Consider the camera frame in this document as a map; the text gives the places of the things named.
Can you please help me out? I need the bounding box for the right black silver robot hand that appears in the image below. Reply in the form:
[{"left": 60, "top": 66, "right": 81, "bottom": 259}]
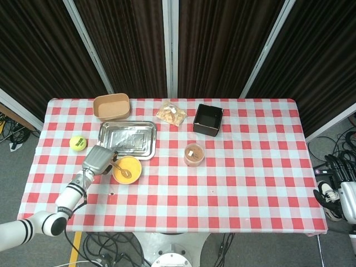
[{"left": 313, "top": 154, "right": 356, "bottom": 221}]

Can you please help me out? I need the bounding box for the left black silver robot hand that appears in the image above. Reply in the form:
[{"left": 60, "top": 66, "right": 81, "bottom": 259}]
[{"left": 82, "top": 145, "right": 119, "bottom": 176}]

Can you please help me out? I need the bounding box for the metal spoon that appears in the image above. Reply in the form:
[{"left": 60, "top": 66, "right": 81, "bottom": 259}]
[{"left": 110, "top": 159, "right": 133, "bottom": 179}]

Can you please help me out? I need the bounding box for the silver white robot base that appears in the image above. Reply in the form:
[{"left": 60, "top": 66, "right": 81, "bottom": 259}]
[{"left": 132, "top": 231, "right": 212, "bottom": 267}]

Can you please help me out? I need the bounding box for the yellow bowl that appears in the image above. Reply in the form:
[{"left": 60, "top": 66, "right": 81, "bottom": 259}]
[{"left": 112, "top": 155, "right": 143, "bottom": 185}]

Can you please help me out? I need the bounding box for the yellow tennis ball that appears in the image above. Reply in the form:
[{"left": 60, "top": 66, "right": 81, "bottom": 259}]
[{"left": 69, "top": 135, "right": 87, "bottom": 152}]

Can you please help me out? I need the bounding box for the stainless steel rectangular tray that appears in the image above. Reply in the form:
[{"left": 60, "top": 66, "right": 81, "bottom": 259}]
[{"left": 97, "top": 120, "right": 158, "bottom": 161}]

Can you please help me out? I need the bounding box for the brown paper food container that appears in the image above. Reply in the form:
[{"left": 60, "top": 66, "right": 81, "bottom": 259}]
[{"left": 92, "top": 93, "right": 131, "bottom": 122}]

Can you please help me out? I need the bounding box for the clear bag of snacks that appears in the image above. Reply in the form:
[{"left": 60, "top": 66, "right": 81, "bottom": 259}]
[{"left": 155, "top": 100, "right": 188, "bottom": 127}]

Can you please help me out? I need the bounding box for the yellow floor tape strip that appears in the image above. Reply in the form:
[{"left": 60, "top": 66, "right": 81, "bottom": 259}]
[{"left": 68, "top": 231, "right": 83, "bottom": 265}]

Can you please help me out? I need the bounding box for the black square open box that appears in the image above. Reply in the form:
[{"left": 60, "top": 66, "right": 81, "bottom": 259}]
[{"left": 192, "top": 103, "right": 224, "bottom": 137}]

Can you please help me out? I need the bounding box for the dark brown pleated curtain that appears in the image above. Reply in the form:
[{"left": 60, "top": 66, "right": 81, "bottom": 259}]
[
  {"left": 245, "top": 0, "right": 356, "bottom": 136},
  {"left": 0, "top": 0, "right": 110, "bottom": 122},
  {"left": 73, "top": 0, "right": 168, "bottom": 98},
  {"left": 177, "top": 0, "right": 285, "bottom": 99}
]

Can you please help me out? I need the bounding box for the red white checkered tablecloth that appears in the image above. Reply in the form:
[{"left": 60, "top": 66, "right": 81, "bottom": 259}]
[{"left": 17, "top": 97, "right": 329, "bottom": 238}]

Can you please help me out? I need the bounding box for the black floor cable bundle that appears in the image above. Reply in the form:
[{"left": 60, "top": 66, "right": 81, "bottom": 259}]
[
  {"left": 0, "top": 111, "right": 40, "bottom": 150},
  {"left": 308, "top": 113, "right": 356, "bottom": 175},
  {"left": 82, "top": 232, "right": 152, "bottom": 267}
]

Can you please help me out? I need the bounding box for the white partition frame post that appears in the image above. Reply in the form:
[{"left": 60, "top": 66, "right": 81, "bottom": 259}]
[
  {"left": 162, "top": 0, "right": 179, "bottom": 98},
  {"left": 239, "top": 0, "right": 291, "bottom": 98},
  {"left": 304, "top": 102, "right": 356, "bottom": 144},
  {"left": 0, "top": 88, "right": 45, "bottom": 131},
  {"left": 62, "top": 0, "right": 115, "bottom": 96}
]

